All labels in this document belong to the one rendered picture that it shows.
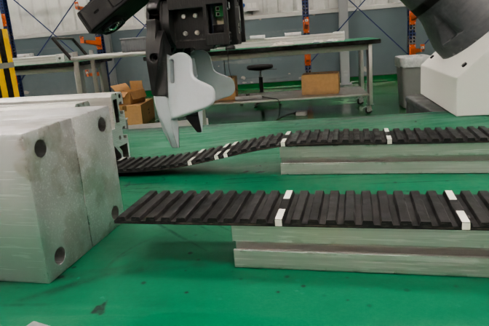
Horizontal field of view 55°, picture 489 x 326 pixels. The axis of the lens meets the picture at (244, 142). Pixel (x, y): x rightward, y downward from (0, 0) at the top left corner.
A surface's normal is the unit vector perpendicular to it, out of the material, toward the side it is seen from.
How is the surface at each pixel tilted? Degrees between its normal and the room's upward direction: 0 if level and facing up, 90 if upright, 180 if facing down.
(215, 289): 0
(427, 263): 90
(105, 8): 88
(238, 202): 0
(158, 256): 0
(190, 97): 76
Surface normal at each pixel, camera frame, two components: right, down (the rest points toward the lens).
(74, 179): 0.97, -0.02
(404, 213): -0.07, -0.97
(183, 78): -0.24, 0.00
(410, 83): -0.15, 0.29
